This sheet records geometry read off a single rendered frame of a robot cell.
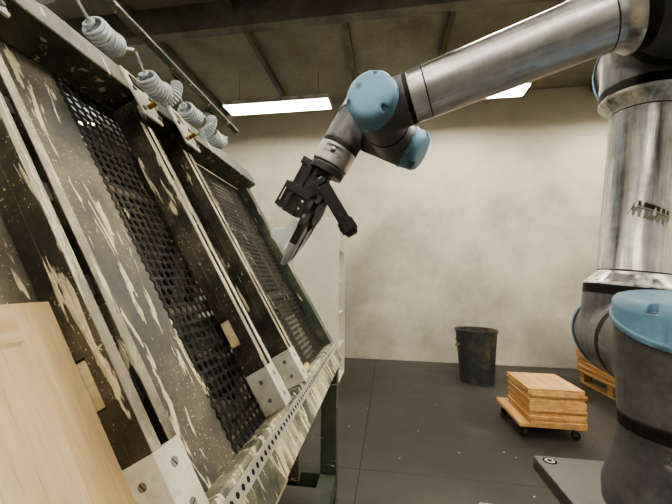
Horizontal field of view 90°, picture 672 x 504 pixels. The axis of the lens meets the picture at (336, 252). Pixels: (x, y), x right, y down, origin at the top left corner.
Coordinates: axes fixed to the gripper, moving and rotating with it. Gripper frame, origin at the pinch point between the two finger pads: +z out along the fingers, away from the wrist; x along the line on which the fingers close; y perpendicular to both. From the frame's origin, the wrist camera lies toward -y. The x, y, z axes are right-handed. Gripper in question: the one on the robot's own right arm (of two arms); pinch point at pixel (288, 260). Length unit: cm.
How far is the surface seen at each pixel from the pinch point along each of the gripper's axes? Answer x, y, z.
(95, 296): 14.7, 22.0, 19.4
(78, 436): 23.0, 8.3, 32.6
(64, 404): 22.8, 12.4, 30.2
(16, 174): 17.2, 42.7, 8.2
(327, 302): -348, 11, 57
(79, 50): -14, 81, -19
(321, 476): -125, -48, 108
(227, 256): -55, 34, 16
